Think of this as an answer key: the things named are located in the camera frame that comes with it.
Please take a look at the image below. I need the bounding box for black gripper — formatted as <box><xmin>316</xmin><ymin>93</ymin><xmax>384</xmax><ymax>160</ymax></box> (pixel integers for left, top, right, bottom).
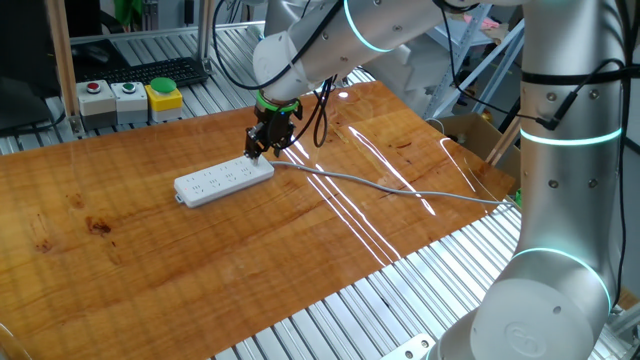
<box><xmin>243</xmin><ymin>101</ymin><xmax>304</xmax><ymax>162</ymax></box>

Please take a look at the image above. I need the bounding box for white power strip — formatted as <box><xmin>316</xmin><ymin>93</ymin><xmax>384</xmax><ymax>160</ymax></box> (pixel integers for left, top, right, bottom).
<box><xmin>173</xmin><ymin>155</ymin><xmax>276</xmax><ymax>209</ymax></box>

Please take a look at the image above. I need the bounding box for yellow box green mushroom button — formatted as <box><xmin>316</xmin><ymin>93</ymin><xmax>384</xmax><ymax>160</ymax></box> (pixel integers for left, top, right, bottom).
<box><xmin>144</xmin><ymin>76</ymin><xmax>185</xmax><ymax>124</ymax></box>

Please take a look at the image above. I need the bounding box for grey box green button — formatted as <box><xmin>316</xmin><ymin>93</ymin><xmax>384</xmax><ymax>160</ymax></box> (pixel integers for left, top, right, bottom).
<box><xmin>109</xmin><ymin>80</ymin><xmax>150</xmax><ymax>126</ymax></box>

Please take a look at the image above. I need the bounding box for grey box red button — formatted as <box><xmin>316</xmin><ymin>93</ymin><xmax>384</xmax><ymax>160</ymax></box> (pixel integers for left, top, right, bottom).
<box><xmin>75</xmin><ymin>79</ymin><xmax>118</xmax><ymax>132</ymax></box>

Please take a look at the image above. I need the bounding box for wood grain table mat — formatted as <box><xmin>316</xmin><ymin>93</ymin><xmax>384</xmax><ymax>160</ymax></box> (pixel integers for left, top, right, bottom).
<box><xmin>0</xmin><ymin>80</ymin><xmax>517</xmax><ymax>360</ymax></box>

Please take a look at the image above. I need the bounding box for black keyboard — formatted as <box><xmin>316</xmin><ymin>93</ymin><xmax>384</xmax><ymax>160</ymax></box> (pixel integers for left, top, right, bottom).
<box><xmin>78</xmin><ymin>55</ymin><xmax>211</xmax><ymax>89</ymax></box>

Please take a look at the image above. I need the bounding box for green hanging cloth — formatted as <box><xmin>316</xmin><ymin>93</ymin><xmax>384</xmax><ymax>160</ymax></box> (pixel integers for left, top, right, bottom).
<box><xmin>113</xmin><ymin>0</ymin><xmax>145</xmax><ymax>29</ymax></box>

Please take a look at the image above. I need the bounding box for black computer mouse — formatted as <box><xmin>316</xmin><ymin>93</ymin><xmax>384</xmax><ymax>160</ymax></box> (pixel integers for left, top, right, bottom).
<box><xmin>81</xmin><ymin>44</ymin><xmax>112</xmax><ymax>65</ymax></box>

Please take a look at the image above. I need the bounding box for cardboard box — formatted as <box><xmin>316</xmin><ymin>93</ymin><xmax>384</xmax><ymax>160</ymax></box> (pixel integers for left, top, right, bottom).
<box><xmin>438</xmin><ymin>112</ymin><xmax>524</xmax><ymax>182</ymax></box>

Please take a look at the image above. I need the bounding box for black monitor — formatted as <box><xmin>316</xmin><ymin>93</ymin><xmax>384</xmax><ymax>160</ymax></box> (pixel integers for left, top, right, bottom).
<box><xmin>0</xmin><ymin>0</ymin><xmax>64</xmax><ymax>134</ymax></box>

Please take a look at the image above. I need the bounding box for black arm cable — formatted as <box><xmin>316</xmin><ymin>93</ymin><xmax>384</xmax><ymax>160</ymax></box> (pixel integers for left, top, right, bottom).
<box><xmin>211</xmin><ymin>0</ymin><xmax>347</xmax><ymax>149</ymax></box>

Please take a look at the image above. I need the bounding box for grey power strip cable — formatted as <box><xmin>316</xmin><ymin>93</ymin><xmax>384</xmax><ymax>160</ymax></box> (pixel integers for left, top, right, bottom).
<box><xmin>269</xmin><ymin>160</ymin><xmax>521</xmax><ymax>209</ymax></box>

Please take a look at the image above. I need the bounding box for aluminium post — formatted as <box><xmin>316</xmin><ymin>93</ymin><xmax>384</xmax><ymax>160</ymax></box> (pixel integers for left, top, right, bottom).
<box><xmin>195</xmin><ymin>0</ymin><xmax>217</xmax><ymax>64</ymax></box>

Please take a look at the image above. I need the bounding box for wooden post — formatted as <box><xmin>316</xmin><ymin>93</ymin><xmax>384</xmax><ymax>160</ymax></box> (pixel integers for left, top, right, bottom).
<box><xmin>43</xmin><ymin>0</ymin><xmax>82</xmax><ymax>120</ymax></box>

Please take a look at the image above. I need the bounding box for grey metal shelf frame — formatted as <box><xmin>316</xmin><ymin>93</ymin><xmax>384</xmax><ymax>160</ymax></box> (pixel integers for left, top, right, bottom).
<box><xmin>422</xmin><ymin>3</ymin><xmax>527</xmax><ymax>122</ymax></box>

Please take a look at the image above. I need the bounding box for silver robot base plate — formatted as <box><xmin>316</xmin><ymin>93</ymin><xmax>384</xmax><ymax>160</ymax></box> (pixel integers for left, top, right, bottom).
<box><xmin>378</xmin><ymin>333</ymin><xmax>437</xmax><ymax>360</ymax></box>

